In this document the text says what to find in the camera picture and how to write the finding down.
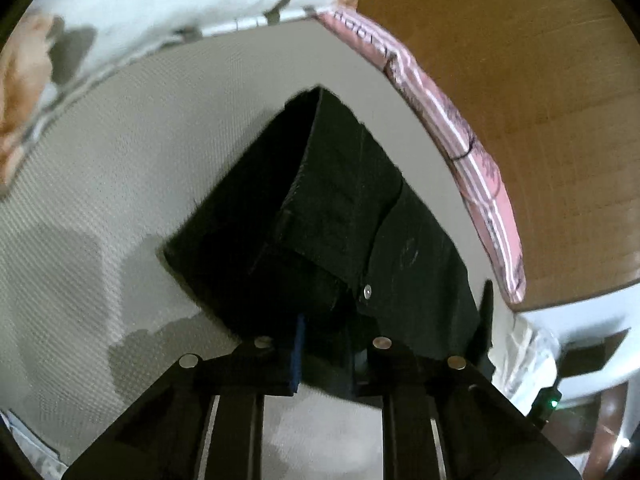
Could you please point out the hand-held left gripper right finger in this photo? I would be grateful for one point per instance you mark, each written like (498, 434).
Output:
(375, 375)

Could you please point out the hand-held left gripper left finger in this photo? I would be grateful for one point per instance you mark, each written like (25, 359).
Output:
(297, 360)

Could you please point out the black pants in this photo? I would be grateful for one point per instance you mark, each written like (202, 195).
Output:
(340, 200)

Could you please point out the white crumpled cloth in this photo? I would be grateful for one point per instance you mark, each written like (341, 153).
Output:
(520, 355)

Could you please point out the white textured mattress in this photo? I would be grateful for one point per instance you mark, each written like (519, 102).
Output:
(125, 185)

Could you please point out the wooden headboard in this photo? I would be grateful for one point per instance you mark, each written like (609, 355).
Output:
(525, 60)

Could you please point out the floral blanket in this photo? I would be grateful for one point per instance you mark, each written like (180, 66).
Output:
(150, 0)

